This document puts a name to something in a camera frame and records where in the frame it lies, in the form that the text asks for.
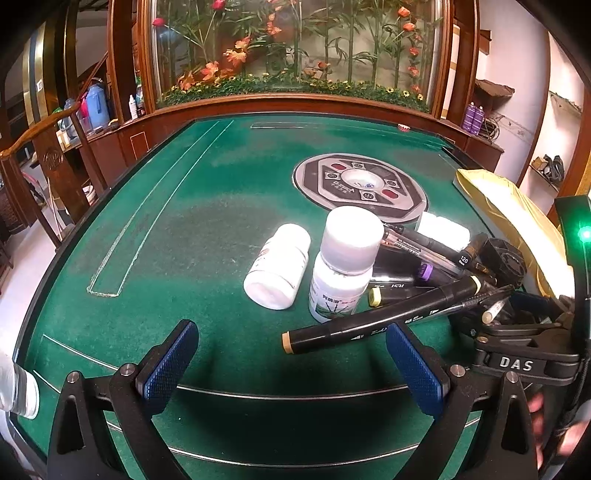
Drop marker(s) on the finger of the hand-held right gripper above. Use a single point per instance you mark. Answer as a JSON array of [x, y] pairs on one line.
[[535, 308]]

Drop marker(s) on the round grey table control panel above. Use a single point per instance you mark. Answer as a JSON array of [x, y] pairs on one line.
[[360, 184]]

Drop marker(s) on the blue thermos jug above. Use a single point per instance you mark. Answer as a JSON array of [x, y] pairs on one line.
[[98, 106]]

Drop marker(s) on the black marker with beige caps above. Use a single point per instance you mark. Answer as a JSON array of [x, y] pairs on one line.
[[383, 319]]

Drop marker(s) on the purple bottle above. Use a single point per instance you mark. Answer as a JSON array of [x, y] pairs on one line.
[[480, 120], [471, 117]]

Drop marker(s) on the yellow-rimmed white tray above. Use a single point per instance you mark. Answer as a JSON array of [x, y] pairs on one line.
[[508, 207]]

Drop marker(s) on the plain white plastic bottle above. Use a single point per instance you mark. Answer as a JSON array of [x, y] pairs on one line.
[[277, 272], [443, 230]]

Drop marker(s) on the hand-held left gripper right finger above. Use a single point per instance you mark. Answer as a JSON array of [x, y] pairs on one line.
[[414, 371]]

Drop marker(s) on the artificial flower bamboo display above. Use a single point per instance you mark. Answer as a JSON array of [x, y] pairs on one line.
[[295, 50]]

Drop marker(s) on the small white bottle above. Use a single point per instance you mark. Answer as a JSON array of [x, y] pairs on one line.
[[133, 107]]

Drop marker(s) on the black marker with yellow-green cap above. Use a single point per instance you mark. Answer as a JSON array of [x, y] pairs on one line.
[[392, 295]]

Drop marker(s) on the clear ballpoint pen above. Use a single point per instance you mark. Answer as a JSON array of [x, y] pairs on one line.
[[400, 245]]

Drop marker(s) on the black marker with white number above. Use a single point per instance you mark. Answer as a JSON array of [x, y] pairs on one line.
[[434, 242]]

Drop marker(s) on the pink bottle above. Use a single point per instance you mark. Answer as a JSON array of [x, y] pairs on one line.
[[84, 110]]

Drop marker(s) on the person's right hand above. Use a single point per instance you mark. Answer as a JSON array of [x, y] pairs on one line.
[[538, 410]]

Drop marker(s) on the dark shoes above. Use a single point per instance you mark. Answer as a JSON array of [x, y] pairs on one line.
[[549, 167]]

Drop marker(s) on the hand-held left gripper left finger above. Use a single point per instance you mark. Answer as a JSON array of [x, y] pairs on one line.
[[170, 367]]

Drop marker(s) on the person's left forearm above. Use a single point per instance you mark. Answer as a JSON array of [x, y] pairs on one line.
[[18, 392]]

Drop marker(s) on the black marker with purple cap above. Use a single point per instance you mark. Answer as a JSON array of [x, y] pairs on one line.
[[415, 271]]

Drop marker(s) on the carved wooden chair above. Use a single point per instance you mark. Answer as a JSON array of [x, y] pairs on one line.
[[51, 161]]

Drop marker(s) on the white bottle with green label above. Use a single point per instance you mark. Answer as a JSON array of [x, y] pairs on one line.
[[344, 263]]

